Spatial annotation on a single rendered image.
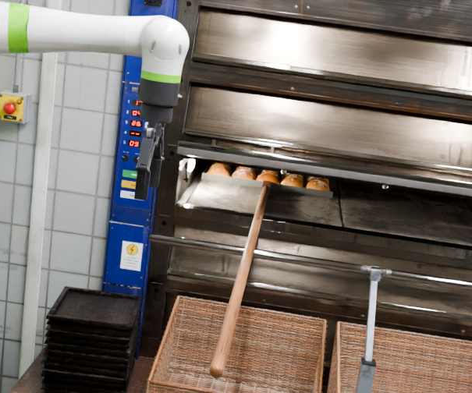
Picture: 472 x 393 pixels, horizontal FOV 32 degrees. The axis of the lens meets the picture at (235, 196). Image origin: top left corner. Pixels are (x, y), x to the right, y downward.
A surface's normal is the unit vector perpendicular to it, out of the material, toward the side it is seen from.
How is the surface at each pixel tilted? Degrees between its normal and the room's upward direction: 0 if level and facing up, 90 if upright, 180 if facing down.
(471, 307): 70
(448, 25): 90
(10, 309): 90
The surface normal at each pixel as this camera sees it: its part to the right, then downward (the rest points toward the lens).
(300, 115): -0.04, -0.11
